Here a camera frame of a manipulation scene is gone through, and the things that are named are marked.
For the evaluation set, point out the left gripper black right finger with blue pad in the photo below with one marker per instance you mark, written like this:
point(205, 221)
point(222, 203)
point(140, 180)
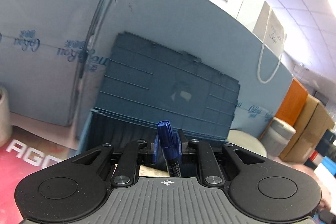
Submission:
point(198, 160)

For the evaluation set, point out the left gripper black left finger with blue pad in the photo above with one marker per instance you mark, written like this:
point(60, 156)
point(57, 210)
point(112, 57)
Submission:
point(130, 156)

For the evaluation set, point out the blue capped marker pen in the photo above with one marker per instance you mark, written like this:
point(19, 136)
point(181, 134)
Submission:
point(171, 148)

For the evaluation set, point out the beige item inside box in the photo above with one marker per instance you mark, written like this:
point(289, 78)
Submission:
point(145, 171)

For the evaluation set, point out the white ceramic bowl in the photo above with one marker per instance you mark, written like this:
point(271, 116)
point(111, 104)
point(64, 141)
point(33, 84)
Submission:
point(246, 141)

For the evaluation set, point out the grey lidded container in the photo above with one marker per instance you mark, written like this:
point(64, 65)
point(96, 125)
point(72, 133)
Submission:
point(276, 137)

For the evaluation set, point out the dark blue plastic storage box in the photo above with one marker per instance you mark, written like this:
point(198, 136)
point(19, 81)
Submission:
point(145, 83)

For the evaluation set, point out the red printed desk mat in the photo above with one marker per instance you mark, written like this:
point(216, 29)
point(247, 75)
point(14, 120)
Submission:
point(23, 154)

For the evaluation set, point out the brown cardboard box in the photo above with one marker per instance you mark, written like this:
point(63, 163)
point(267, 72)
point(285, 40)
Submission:
point(310, 126)

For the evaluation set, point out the orange box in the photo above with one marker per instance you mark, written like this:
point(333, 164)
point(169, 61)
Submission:
point(292, 103)

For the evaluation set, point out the clear tape roll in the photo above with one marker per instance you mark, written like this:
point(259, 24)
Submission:
point(5, 122)

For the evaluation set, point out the right light blue carton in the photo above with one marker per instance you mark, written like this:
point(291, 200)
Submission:
point(205, 31)

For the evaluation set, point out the light blue carton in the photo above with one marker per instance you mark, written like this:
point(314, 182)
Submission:
point(42, 51)
point(205, 31)

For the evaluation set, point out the left light blue carton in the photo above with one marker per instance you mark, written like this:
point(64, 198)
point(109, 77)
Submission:
point(42, 51)

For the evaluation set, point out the white paper bag with handle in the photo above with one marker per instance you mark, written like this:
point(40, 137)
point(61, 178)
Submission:
point(272, 35)

